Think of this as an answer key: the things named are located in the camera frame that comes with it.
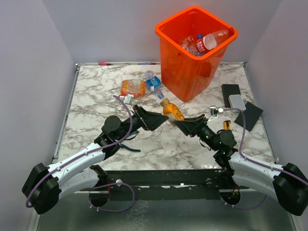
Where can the light blue label bottle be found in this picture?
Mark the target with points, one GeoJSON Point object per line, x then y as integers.
{"type": "Point", "coordinates": [153, 84]}

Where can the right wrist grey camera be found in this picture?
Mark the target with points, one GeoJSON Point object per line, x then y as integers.
{"type": "Point", "coordinates": [214, 112]}

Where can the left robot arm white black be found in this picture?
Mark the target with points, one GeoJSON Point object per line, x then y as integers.
{"type": "Point", "coordinates": [45, 185]}

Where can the red white label bottle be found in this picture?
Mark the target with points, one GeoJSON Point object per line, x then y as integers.
{"type": "Point", "coordinates": [210, 41]}

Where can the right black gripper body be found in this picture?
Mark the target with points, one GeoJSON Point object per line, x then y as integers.
{"type": "Point", "coordinates": [206, 134]}

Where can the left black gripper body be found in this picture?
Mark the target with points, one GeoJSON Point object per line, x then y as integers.
{"type": "Point", "coordinates": [139, 120]}

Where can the grey small case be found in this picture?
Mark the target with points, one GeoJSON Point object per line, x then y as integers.
{"type": "Point", "coordinates": [236, 101]}

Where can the Pepsi bottle blue cap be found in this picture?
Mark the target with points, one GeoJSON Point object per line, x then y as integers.
{"type": "Point", "coordinates": [187, 42]}

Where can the crushed orange label bottle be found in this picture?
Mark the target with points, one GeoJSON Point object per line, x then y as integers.
{"type": "Point", "coordinates": [135, 87]}

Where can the blue label slim bottle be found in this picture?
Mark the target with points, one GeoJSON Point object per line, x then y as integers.
{"type": "Point", "coordinates": [199, 36]}

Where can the black square pad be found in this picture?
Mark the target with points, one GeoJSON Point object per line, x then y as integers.
{"type": "Point", "coordinates": [252, 115]}

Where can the blue red pen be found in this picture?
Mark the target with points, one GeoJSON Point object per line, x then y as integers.
{"type": "Point", "coordinates": [147, 63]}

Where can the red marker pen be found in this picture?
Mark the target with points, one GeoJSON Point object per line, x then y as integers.
{"type": "Point", "coordinates": [104, 64]}

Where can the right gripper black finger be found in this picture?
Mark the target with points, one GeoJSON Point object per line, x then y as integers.
{"type": "Point", "coordinates": [188, 127]}
{"type": "Point", "coordinates": [196, 119]}

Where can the black flat box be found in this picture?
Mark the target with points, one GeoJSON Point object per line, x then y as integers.
{"type": "Point", "coordinates": [227, 91]}

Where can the orange juice small bottle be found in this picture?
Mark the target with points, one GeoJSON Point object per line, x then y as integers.
{"type": "Point", "coordinates": [172, 111]}

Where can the orange plastic bin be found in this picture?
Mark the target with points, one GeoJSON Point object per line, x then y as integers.
{"type": "Point", "coordinates": [184, 74]}

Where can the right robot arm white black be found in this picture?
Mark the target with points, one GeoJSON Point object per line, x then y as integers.
{"type": "Point", "coordinates": [286, 184]}

